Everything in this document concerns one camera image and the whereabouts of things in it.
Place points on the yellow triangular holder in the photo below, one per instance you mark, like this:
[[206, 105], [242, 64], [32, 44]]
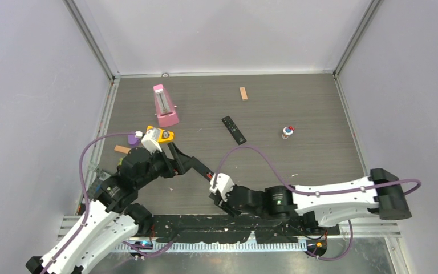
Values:
[[164, 135]]

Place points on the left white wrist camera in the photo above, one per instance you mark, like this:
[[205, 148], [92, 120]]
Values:
[[150, 140]]

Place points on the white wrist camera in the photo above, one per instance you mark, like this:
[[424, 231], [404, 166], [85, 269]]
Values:
[[221, 184], [150, 140]]

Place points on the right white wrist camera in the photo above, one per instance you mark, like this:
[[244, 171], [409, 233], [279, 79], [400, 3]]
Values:
[[221, 184]]

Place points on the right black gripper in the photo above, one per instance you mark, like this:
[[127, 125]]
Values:
[[232, 212]]

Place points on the orange wooden block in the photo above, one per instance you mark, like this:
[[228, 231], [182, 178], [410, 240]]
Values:
[[122, 149]]

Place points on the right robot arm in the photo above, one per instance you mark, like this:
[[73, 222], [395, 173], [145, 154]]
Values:
[[380, 193]]

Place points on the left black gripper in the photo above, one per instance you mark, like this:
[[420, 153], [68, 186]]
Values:
[[175, 166]]

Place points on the purple toy block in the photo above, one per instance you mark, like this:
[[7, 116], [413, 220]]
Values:
[[133, 140]]

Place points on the pink metronome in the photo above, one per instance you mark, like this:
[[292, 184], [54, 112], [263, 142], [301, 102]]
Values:
[[165, 108]]

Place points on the black remote control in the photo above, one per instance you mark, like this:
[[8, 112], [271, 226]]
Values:
[[199, 167]]

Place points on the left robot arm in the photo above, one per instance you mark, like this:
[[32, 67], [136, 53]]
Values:
[[111, 215]]

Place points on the small red white blue toy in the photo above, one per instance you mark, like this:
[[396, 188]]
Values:
[[287, 132]]

